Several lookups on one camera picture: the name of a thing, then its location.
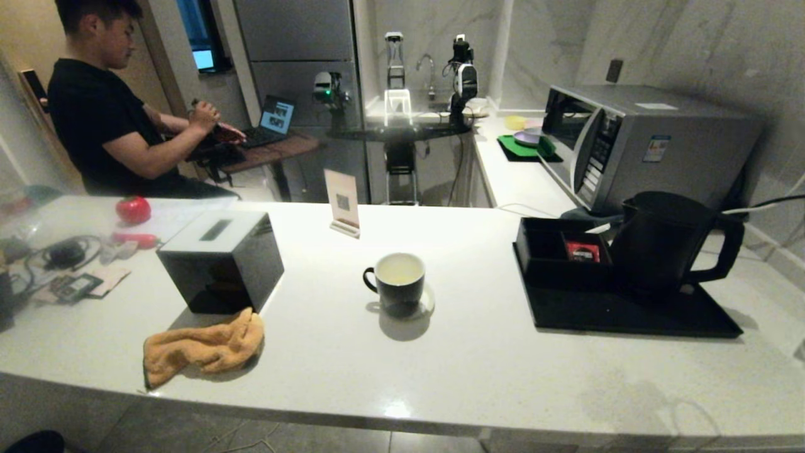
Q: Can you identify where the black electric kettle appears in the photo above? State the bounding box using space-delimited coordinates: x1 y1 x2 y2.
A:
609 192 746 296

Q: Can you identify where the black compartment organizer box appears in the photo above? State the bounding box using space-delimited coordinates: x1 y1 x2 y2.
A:
516 217 620 290

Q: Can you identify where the red tea packet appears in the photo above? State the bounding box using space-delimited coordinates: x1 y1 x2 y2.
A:
564 240 601 263

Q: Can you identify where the black mug white inside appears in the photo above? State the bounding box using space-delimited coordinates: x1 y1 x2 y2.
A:
363 253 426 317

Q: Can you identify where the QR code table sign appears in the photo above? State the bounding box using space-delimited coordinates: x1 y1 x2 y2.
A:
324 169 362 240

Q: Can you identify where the white base cabinet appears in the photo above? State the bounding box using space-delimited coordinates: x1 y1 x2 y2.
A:
469 135 499 208

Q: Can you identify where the black round tabletop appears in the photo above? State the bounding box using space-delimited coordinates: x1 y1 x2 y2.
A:
327 120 472 142

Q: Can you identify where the green mat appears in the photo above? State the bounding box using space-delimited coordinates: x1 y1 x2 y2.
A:
497 133 564 164

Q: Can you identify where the small wooden table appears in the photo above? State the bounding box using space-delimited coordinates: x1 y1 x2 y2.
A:
214 132 321 202

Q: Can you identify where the chrome faucet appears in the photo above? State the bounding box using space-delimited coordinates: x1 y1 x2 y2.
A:
415 53 439 101

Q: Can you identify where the black device green light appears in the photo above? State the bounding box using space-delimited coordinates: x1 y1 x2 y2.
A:
313 70 350 111

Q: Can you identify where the open laptop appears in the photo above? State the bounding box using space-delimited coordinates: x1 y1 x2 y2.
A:
241 94 297 150

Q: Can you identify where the black tissue box white lid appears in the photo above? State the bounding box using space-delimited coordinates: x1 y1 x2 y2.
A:
156 210 285 315

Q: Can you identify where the black office chair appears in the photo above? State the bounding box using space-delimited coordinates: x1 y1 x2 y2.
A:
195 157 246 191

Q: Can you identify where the grey refrigerator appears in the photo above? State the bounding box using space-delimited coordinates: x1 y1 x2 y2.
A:
233 0 372 205

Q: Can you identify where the orange cloth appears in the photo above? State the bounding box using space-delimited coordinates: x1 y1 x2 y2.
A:
143 307 266 391

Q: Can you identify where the black serving tray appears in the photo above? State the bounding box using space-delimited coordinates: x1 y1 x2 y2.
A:
513 242 744 339

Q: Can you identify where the blue lit monitor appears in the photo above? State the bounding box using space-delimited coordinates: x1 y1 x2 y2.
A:
178 0 230 75

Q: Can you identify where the red chili pepper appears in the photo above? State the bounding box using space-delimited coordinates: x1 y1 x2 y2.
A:
111 232 159 249

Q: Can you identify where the red tomato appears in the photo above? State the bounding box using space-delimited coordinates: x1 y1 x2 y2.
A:
116 196 152 225

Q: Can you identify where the silver microwave oven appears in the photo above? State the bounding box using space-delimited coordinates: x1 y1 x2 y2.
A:
540 84 765 218

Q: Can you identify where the crumpled white wrapper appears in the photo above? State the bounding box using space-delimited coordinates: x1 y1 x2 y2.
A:
97 240 139 265

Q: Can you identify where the man in black shirt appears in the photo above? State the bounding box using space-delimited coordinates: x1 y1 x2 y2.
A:
47 0 247 199

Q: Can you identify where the dark green sachet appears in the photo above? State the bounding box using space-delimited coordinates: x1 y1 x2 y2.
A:
49 274 104 305

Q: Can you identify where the black computer mouse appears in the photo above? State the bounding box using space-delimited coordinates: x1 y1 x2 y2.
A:
45 242 87 270

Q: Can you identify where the black table pedestal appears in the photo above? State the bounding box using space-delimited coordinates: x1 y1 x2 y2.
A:
384 140 419 205

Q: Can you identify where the black hanging cable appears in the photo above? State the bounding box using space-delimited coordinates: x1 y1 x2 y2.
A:
447 131 467 205

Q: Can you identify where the white glowing frame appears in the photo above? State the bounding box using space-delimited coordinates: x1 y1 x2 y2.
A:
384 88 413 126

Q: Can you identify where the thick white power cable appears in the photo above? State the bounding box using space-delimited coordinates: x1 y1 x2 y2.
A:
717 201 780 218

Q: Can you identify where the black power cable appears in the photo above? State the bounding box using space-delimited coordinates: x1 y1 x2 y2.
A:
752 194 805 211

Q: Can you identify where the black door lock handle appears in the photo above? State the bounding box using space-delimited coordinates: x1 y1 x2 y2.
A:
19 69 50 108

